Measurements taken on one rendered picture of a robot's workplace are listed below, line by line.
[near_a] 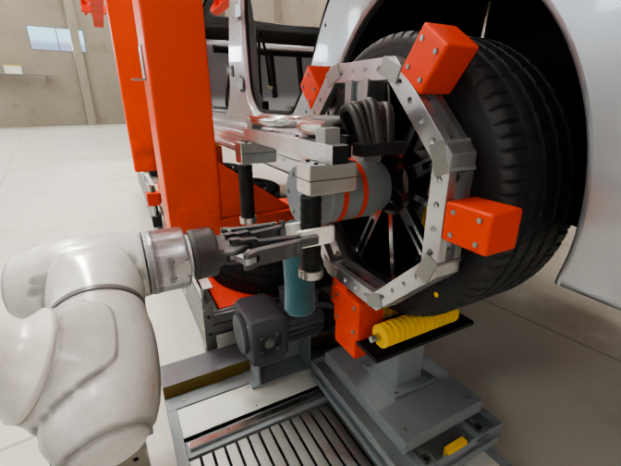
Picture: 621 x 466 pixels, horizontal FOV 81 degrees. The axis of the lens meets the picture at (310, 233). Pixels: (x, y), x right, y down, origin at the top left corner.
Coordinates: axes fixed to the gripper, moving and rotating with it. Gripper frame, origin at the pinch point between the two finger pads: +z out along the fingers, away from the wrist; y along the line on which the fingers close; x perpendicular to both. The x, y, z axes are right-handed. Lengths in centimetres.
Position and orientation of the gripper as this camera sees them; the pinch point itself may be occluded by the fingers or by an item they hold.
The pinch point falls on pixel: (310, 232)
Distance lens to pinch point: 62.0
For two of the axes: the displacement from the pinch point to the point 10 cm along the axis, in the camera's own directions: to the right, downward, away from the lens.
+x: 0.0, -9.4, -3.5
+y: 4.7, 3.1, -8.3
